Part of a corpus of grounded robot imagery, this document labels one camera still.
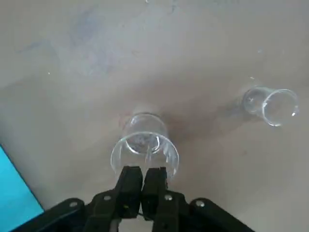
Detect large clear glass beaker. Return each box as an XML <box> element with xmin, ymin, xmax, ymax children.
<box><xmin>110</xmin><ymin>112</ymin><xmax>181</xmax><ymax>187</ymax></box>

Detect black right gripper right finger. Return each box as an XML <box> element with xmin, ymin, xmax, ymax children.
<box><xmin>142</xmin><ymin>166</ymin><xmax>254</xmax><ymax>232</ymax></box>

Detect blue plastic bin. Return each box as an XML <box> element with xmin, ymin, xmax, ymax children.
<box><xmin>0</xmin><ymin>144</ymin><xmax>46</xmax><ymax>232</ymax></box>

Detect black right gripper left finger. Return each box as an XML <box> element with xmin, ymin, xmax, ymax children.
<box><xmin>14</xmin><ymin>165</ymin><xmax>143</xmax><ymax>232</ymax></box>

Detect small clear glass beaker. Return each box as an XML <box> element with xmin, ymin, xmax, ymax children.
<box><xmin>242</xmin><ymin>86</ymin><xmax>300</xmax><ymax>128</ymax></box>

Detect thin glass stirring rod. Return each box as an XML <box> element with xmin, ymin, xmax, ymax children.
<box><xmin>144</xmin><ymin>142</ymin><xmax>156</xmax><ymax>170</ymax></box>

